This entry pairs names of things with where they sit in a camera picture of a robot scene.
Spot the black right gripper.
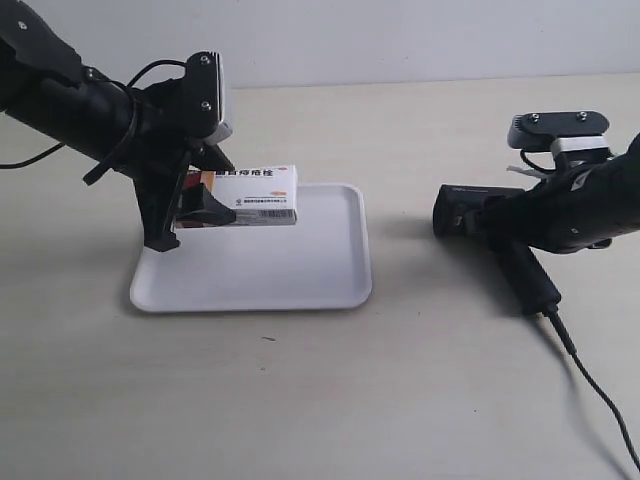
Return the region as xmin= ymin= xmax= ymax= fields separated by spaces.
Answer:
xmin=477 ymin=167 xmax=613 ymax=253

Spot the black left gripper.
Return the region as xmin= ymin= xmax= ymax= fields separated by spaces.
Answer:
xmin=133 ymin=79 xmax=237 ymax=251

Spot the white medicine box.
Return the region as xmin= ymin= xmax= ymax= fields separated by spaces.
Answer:
xmin=174 ymin=165 xmax=298 ymax=228

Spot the black handheld barcode scanner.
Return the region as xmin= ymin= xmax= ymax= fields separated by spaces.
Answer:
xmin=432 ymin=184 xmax=561 ymax=318

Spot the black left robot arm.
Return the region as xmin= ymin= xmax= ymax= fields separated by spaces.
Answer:
xmin=1 ymin=1 xmax=236 ymax=252

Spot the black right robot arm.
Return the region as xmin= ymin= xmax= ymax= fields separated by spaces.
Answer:
xmin=477 ymin=138 xmax=639 ymax=254

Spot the white rectangular plastic tray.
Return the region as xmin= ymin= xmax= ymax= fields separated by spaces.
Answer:
xmin=129 ymin=183 xmax=373 ymax=313

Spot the black scanner cable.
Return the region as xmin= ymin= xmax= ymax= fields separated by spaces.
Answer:
xmin=543 ymin=305 xmax=640 ymax=472

